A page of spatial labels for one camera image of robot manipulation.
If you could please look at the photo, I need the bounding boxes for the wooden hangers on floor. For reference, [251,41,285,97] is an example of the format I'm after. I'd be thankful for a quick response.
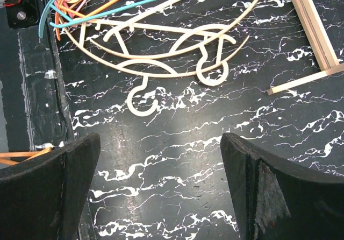
[1,147,53,165]

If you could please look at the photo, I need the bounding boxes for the teal thin hanger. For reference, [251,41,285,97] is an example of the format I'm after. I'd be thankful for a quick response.
[38,0,159,38]

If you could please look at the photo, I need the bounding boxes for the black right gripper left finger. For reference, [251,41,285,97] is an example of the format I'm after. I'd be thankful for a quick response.
[1,133,101,239]

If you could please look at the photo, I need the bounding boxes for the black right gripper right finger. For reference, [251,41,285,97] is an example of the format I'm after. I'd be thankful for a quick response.
[220,133,343,239]

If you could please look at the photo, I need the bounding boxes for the wooden clothes rack frame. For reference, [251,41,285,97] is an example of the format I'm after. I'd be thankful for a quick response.
[267,0,343,95]

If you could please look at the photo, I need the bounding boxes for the orange thin hanger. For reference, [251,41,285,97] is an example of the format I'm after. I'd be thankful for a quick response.
[49,0,151,41]

